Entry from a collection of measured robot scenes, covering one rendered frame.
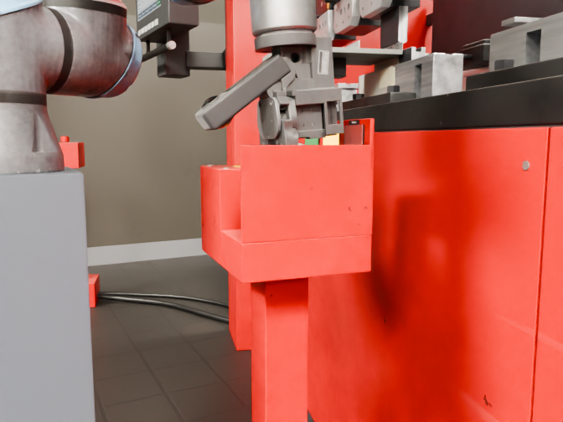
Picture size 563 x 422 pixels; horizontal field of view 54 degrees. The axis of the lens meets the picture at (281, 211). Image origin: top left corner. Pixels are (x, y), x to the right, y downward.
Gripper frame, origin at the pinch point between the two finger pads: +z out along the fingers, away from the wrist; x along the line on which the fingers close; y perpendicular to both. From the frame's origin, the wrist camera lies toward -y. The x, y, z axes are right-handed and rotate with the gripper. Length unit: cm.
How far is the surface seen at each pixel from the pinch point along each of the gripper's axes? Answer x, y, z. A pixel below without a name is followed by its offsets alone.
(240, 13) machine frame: 136, 40, -50
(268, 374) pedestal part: 2.1, -2.8, 21.1
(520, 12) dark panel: 67, 102, -36
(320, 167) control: -5.0, 3.2, -5.1
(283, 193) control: -4.9, -1.4, -2.7
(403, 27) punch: 43, 47, -28
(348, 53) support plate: 42, 33, -23
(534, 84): -18.0, 20.8, -12.1
